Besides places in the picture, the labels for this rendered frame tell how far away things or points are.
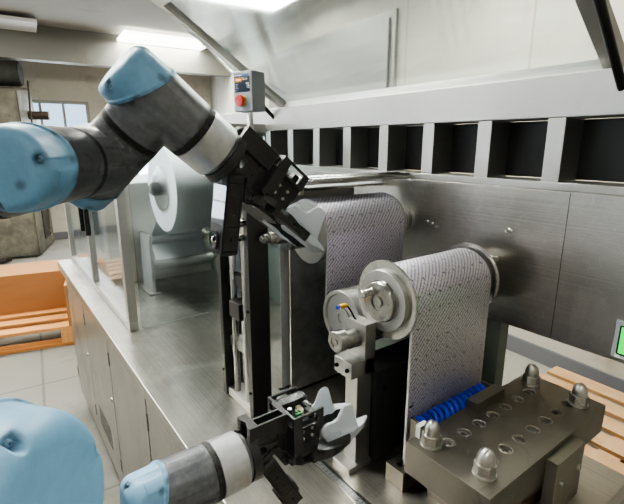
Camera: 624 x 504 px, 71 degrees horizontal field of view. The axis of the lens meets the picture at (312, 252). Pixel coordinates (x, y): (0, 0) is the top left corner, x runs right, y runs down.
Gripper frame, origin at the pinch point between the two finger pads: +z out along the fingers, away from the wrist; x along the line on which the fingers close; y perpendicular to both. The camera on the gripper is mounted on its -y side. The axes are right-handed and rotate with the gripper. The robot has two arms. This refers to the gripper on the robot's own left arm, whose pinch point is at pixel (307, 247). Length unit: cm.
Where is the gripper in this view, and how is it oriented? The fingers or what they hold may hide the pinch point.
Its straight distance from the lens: 69.2
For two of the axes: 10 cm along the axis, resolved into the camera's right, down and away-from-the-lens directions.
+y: 5.2, -8.3, 1.9
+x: -5.9, -1.9, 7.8
